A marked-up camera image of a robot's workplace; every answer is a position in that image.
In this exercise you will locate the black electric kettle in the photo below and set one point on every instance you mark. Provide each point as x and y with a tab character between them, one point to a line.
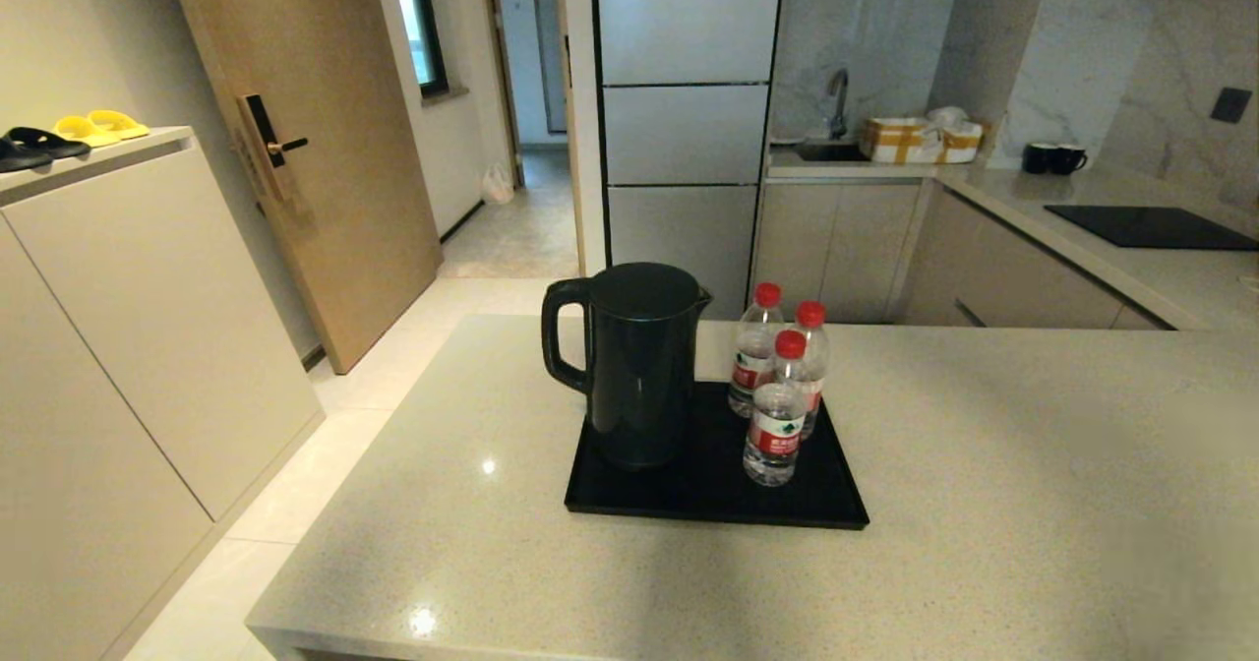
639	366

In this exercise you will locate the black rectangular tray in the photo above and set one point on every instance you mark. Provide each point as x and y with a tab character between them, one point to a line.
689	494

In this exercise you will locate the dark wall switch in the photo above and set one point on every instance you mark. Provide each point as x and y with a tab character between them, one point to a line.
1231	105

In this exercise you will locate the yellow slipper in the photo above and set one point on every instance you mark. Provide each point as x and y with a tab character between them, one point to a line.
86	131
120	124

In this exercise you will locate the white box with yellow tape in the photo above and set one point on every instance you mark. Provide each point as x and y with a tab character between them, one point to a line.
897	141
959	146

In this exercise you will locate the red-capped water bottle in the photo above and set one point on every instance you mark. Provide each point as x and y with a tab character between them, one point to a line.
816	356
775	425
749	356

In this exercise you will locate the black induction cooktop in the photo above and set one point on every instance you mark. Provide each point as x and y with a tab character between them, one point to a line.
1151	227

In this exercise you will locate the wooden door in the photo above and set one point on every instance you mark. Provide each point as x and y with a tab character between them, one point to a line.
334	150

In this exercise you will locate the dark framed window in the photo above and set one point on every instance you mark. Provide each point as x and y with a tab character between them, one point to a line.
428	22

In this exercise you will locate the grey refrigerator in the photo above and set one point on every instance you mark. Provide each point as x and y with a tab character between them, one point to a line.
684	130

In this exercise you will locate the black mug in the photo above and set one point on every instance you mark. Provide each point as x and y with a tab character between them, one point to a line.
1067	159
1036	158

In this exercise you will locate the kitchen sink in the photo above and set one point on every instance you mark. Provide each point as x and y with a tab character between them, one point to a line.
831	151

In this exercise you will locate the white crumpled bag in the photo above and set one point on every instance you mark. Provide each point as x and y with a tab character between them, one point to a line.
946	118

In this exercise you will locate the metal kitchen faucet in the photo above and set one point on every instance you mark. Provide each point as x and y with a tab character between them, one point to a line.
838	101

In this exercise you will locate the black slipper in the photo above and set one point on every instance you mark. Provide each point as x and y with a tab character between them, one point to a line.
49	141
18	155

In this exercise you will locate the white plastic bag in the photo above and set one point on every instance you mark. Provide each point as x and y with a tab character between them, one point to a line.
497	185

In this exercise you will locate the beige kitchen base cabinets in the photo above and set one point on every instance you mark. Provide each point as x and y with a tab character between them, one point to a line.
836	248

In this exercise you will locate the white tall cabinet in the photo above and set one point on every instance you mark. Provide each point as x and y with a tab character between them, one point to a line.
128	346

